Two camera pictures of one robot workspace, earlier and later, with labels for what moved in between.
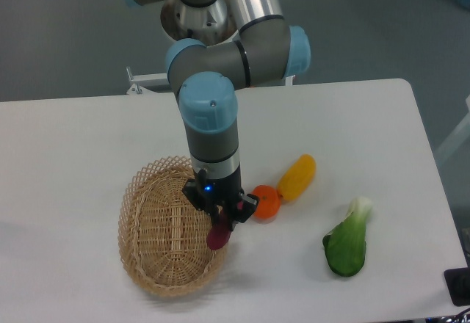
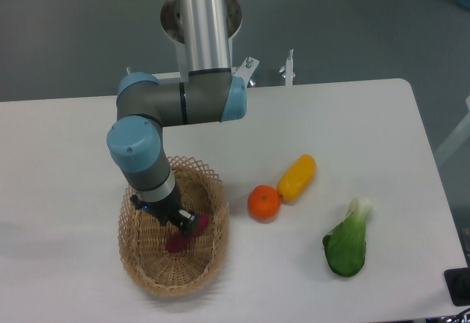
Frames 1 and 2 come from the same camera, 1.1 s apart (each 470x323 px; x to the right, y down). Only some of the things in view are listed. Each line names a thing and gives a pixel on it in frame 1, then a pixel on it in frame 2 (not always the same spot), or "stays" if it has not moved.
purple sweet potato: [219, 233] -> [177, 242]
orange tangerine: [269, 201] stays
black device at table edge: [457, 282] stays
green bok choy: [345, 247] stays
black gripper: [217, 196] -> [168, 208]
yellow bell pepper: [297, 178] stays
